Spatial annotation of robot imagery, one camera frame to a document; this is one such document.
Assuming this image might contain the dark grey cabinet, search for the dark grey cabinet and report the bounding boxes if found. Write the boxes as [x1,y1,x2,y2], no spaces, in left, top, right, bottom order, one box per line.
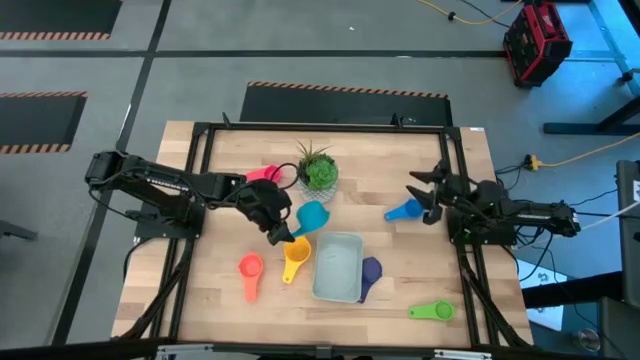
[599,297,640,360]

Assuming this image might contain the green succulent in white pot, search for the green succulent in white pot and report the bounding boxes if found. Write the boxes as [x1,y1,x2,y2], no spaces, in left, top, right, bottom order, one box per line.
[295,139,340,205]

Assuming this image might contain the yellow extension cable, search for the yellow extension cable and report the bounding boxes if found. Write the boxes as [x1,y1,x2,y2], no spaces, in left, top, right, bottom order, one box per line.
[417,0,524,26]
[524,132,640,171]

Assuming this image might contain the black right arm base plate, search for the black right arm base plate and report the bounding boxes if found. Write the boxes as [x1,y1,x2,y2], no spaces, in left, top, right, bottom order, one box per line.
[447,207,517,246]

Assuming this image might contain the clear plastic tray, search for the clear plastic tray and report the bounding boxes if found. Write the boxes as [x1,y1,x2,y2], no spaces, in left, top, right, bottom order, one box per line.
[312,231,365,304]

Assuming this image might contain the black furniture foot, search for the black furniture foot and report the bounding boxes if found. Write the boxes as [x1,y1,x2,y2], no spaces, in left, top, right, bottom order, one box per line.
[0,219,39,242]

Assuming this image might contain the blue measuring cup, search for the blue measuring cup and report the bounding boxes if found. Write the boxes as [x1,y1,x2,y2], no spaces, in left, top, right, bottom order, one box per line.
[383,198,425,223]

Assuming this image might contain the white floor sheet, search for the white floor sheet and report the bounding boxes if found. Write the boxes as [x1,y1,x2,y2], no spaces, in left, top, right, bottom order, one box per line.
[519,259,569,331]

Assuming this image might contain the blue metal desk frame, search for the blue metal desk frame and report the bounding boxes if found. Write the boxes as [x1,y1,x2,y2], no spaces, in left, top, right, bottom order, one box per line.
[564,0,640,96]

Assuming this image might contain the black desk edge beam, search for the black desk edge beam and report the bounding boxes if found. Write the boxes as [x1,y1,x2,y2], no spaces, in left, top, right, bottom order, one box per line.
[522,272,624,309]

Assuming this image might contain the black overhead crossbar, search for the black overhead crossbar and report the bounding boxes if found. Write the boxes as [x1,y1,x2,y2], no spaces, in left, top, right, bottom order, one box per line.
[0,338,640,360]

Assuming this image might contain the black striped-edge floor mat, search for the black striped-edge floor mat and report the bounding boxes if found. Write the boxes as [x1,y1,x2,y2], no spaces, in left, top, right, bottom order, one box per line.
[0,0,124,41]
[0,91,89,155]
[239,81,454,127]

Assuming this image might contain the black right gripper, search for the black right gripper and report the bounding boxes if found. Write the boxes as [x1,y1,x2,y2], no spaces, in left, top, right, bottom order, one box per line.
[405,158,474,226]

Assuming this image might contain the orange measuring cup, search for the orange measuring cup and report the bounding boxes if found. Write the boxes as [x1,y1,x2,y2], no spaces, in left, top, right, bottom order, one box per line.
[237,252,265,304]

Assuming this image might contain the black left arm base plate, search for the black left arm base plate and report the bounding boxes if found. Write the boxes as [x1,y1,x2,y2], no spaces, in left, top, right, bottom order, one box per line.
[124,199,206,240]

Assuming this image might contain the pink measuring cup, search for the pink measuring cup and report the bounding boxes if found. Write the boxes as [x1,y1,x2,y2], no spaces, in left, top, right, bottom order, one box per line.
[245,164,284,184]

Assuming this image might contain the black aluminium table frame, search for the black aluminium table frame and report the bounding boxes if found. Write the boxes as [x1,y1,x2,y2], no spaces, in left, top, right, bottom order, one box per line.
[112,112,534,351]

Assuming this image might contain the teal measuring cup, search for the teal measuring cup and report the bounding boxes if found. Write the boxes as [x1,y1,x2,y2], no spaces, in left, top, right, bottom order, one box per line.
[291,200,331,239]

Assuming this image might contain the silver metal bracket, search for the silver metal bracket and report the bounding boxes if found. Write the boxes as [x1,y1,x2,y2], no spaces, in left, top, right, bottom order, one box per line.
[433,348,494,360]
[154,343,214,360]

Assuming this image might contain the yellow measuring cup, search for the yellow measuring cup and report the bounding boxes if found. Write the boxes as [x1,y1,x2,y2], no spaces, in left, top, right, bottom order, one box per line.
[281,236,312,285]

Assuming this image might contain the dark desk foot bar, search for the dark desk foot bar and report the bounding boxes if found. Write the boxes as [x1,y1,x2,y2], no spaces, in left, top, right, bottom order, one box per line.
[543,95,640,136]

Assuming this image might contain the purple measuring cup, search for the purple measuring cup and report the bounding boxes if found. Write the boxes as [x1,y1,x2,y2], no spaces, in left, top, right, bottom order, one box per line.
[357,256,384,304]

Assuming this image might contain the metal cup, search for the metal cup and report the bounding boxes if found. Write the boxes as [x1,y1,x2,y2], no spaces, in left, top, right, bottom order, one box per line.
[572,327,601,353]

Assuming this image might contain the white cable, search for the white cable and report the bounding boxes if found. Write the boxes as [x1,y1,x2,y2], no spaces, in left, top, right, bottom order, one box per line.
[579,201,640,234]

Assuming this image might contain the red and black tool box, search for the red and black tool box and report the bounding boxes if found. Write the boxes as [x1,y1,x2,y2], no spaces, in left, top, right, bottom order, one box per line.
[502,0,574,89]

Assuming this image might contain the dark grey equipment case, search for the dark grey equipment case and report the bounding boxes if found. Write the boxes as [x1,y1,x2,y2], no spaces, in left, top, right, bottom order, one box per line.
[615,159,640,306]

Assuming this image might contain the green measuring cup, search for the green measuring cup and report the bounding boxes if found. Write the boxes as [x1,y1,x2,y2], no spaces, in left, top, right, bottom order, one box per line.
[407,299,456,322]

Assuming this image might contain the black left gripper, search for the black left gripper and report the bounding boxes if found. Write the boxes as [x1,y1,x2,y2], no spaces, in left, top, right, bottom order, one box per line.
[234,178,297,247]

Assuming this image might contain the black looped gripper cable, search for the black looped gripper cable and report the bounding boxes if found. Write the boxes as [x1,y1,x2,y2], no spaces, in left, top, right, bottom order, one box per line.
[272,162,301,191]

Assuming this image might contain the black power cables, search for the black power cables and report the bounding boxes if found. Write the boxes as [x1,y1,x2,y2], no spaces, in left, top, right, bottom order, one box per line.
[494,162,621,284]

